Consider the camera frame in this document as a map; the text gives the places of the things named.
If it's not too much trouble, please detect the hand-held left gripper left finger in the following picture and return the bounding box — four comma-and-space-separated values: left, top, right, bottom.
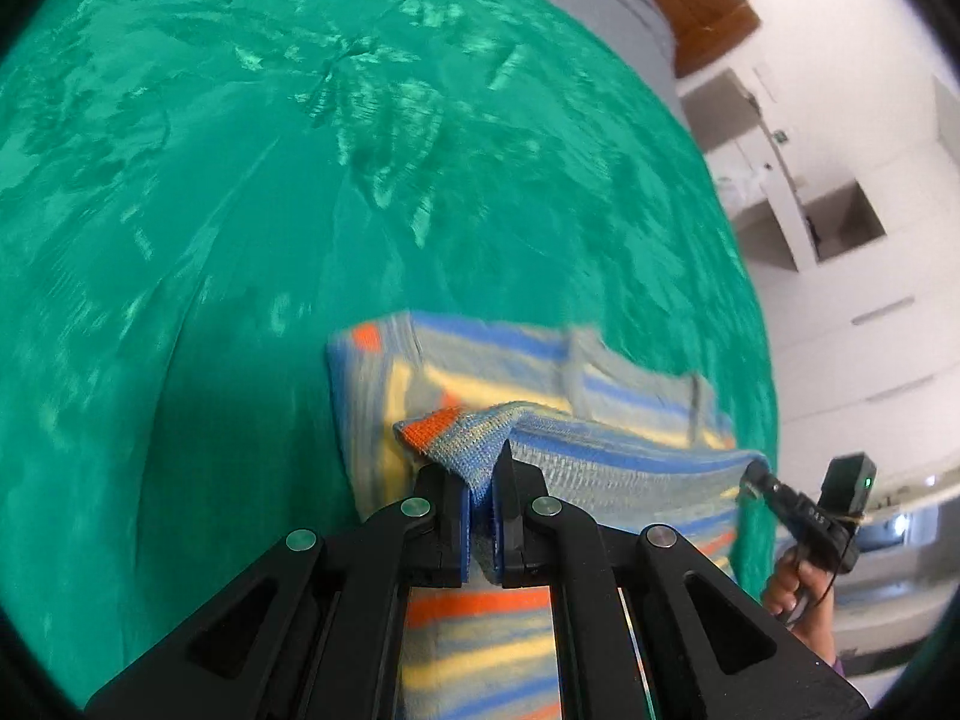
82, 461, 473, 720

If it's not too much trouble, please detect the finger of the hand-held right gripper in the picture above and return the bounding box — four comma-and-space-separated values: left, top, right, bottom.
741, 461, 796, 512

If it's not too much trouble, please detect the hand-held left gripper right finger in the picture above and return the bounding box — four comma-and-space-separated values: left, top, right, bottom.
491, 439, 871, 720

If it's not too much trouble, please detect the striped knit sweater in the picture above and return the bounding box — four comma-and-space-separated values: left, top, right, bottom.
326, 311, 773, 720

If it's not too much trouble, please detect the person's right forearm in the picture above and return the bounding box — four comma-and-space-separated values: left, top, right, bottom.
801, 600, 847, 674

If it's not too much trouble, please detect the person's right hand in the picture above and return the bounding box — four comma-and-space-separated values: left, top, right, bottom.
761, 544, 837, 627

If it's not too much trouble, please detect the white wardrobe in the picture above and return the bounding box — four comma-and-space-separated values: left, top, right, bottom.
750, 0, 960, 481

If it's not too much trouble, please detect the white desk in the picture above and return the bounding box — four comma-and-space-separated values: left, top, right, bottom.
679, 67, 890, 271

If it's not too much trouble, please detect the green patterned blanket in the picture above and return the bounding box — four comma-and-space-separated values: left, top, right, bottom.
0, 0, 781, 710

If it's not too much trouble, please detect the wooden headboard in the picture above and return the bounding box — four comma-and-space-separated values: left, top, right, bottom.
562, 0, 762, 80

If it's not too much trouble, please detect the grey quilted bed cover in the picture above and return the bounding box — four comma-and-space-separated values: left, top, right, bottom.
450, 0, 691, 136

